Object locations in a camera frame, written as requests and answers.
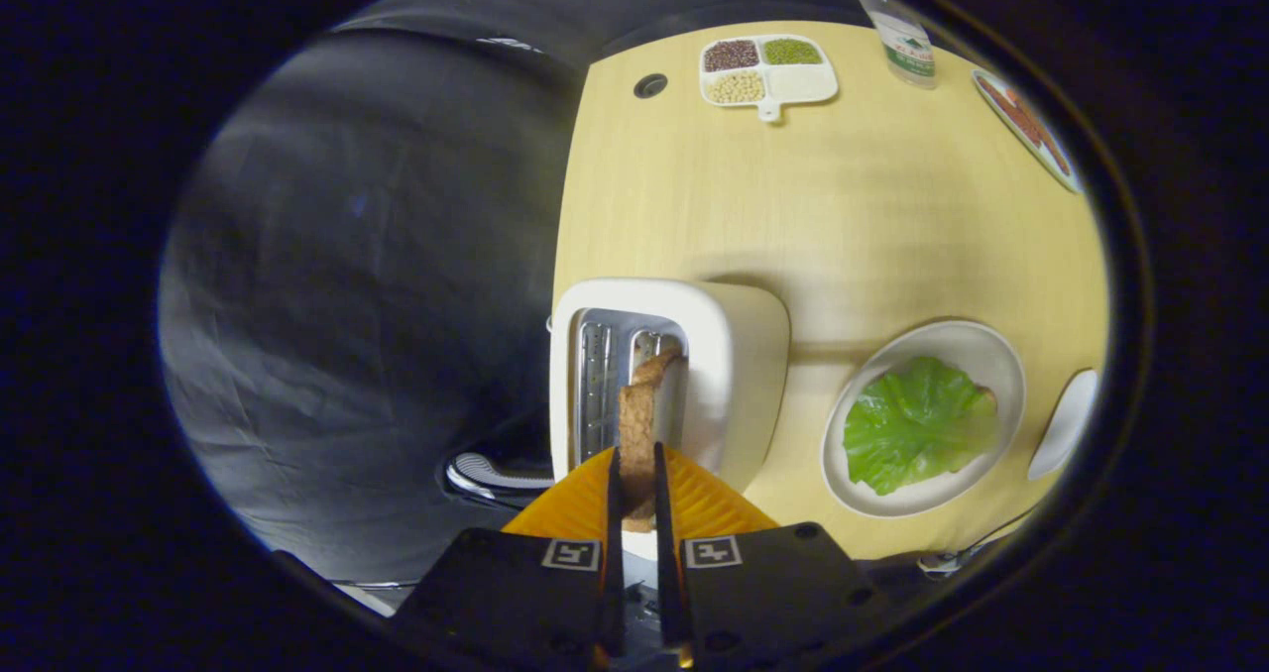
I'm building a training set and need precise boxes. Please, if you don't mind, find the white square plate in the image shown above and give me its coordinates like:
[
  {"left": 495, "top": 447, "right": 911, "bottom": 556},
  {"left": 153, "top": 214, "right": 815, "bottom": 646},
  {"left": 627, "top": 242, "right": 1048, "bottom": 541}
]
[{"left": 1027, "top": 369, "right": 1101, "bottom": 482}]

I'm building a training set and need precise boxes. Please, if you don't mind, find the black shoe white sole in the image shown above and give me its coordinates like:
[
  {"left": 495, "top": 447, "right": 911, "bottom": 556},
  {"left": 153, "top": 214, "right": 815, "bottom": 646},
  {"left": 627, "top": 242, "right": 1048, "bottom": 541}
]
[{"left": 443, "top": 451, "right": 556, "bottom": 503}]

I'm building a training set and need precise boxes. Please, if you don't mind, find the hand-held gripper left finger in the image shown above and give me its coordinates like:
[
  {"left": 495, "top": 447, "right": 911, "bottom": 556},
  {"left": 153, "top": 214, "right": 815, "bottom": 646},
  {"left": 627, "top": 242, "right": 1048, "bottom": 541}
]
[{"left": 392, "top": 445, "right": 628, "bottom": 671}]

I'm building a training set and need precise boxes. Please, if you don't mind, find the green lettuce leaf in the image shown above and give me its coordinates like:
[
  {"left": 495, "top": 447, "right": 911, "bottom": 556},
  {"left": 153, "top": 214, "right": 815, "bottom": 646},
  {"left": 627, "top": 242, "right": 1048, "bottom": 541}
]
[{"left": 843, "top": 357, "right": 998, "bottom": 497}]

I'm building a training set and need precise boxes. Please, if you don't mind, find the toasted bread slice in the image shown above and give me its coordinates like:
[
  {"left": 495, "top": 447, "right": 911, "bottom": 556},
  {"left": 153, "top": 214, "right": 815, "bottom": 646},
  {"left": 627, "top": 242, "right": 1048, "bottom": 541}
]
[{"left": 617, "top": 350, "right": 685, "bottom": 534}]

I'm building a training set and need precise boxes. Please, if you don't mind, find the brown meat patty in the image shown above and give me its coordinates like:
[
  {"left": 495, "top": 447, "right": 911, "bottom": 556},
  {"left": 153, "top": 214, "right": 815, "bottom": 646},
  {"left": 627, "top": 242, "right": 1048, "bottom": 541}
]
[
  {"left": 991, "top": 77, "right": 1044, "bottom": 148},
  {"left": 1031, "top": 117, "right": 1074, "bottom": 177}
]

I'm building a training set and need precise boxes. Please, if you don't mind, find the round cream plate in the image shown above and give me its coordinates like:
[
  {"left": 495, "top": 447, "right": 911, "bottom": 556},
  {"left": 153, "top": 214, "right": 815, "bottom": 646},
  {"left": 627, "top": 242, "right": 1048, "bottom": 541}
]
[{"left": 821, "top": 320, "right": 1027, "bottom": 519}]

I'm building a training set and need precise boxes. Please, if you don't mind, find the thin dark cable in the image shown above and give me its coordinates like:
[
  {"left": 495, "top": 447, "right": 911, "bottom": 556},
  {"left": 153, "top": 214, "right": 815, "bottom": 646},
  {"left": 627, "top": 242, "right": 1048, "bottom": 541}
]
[{"left": 917, "top": 508, "right": 1037, "bottom": 574}]

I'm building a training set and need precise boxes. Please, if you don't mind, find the cream white toaster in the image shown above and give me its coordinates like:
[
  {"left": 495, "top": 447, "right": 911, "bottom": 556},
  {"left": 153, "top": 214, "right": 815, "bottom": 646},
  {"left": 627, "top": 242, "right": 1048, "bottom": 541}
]
[{"left": 548, "top": 278, "right": 791, "bottom": 564}]

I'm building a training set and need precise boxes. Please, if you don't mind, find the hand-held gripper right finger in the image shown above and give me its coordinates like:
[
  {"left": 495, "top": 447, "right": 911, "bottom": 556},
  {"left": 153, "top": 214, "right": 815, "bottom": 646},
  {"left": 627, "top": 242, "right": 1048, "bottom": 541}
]
[{"left": 651, "top": 442, "right": 900, "bottom": 671}]

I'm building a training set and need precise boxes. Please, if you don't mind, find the white divided bean tray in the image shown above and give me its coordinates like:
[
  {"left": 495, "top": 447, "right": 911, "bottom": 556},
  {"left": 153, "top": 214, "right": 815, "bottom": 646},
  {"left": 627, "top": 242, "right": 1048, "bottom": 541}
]
[{"left": 699, "top": 35, "right": 840, "bottom": 123}]

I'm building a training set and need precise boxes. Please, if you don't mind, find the black backdrop cloth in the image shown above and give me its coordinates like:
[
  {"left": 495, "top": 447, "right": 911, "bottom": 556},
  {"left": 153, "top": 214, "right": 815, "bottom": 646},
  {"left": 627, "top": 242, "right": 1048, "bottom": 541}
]
[{"left": 159, "top": 0, "right": 864, "bottom": 594}]

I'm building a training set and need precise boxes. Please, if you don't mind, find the pale green oval plate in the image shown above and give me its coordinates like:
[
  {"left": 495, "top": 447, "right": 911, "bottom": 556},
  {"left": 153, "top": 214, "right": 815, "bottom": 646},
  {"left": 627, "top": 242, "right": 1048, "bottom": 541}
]
[{"left": 972, "top": 67, "right": 1084, "bottom": 195}]

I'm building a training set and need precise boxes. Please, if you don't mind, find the clear plastic water bottle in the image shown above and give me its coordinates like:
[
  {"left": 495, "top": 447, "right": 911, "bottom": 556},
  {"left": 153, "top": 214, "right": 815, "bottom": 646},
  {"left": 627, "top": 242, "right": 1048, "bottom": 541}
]
[{"left": 856, "top": 0, "right": 938, "bottom": 90}]

